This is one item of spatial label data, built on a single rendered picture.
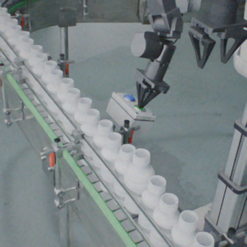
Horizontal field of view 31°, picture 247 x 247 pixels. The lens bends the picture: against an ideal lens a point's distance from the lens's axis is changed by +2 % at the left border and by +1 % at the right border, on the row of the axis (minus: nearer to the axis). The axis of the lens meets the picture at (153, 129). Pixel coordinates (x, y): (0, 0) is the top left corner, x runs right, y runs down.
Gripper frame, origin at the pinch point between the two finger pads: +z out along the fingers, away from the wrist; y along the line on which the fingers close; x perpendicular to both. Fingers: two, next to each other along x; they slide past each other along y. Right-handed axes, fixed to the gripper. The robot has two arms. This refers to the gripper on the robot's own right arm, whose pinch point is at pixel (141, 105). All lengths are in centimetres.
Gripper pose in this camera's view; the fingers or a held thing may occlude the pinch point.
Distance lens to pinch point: 128.0
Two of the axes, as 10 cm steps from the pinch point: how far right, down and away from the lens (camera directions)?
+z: -3.8, 8.5, 3.6
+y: 5.4, 5.2, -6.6
